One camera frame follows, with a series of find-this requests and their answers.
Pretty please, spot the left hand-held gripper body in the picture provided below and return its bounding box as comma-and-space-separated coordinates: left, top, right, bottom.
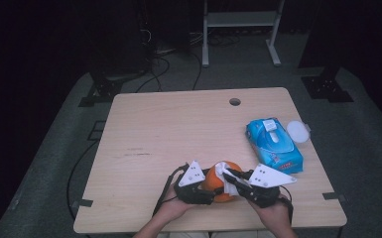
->
174, 161, 216, 206

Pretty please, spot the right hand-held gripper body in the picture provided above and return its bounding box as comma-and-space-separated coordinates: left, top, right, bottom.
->
241, 163, 298, 209

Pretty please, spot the orange fruit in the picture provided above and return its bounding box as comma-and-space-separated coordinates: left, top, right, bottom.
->
202, 160, 243, 203

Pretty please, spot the white wet wipe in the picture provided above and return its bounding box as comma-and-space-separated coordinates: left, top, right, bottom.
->
214, 161, 251, 197

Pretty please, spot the blue wet wipes pack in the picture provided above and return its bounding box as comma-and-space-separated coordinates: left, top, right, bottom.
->
245, 117, 312, 176

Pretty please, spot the person's right hand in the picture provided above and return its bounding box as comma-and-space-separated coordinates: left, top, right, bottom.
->
248, 194, 293, 230

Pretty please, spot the dark floor outlet plate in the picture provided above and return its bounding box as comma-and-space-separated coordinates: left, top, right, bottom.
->
86, 120, 107, 141

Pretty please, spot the black stand base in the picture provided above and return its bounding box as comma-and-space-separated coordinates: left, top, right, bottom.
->
77, 70, 128, 108
300, 65, 355, 104

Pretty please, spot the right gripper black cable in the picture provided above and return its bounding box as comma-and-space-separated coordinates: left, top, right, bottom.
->
279, 184, 295, 223

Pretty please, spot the bundle of black cables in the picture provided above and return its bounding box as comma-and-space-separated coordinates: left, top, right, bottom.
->
135, 28, 203, 94

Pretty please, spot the black floor cable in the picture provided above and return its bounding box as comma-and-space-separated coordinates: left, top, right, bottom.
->
65, 140, 100, 220

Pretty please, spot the white metal desk frame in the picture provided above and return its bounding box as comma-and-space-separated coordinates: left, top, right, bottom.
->
201, 0, 286, 68

